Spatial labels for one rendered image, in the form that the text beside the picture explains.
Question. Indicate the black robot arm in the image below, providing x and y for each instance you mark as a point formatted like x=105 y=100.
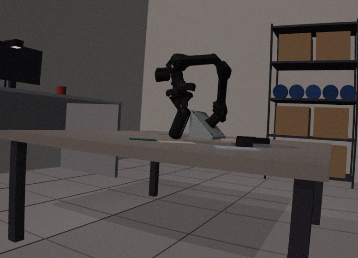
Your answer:
x=181 y=61

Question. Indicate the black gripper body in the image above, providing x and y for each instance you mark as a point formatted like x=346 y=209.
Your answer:
x=176 y=89

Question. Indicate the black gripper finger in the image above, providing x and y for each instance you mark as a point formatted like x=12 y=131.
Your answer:
x=184 y=102
x=176 y=101

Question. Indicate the dark grey rocker switch panel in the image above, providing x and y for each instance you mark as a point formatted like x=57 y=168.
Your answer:
x=179 y=123

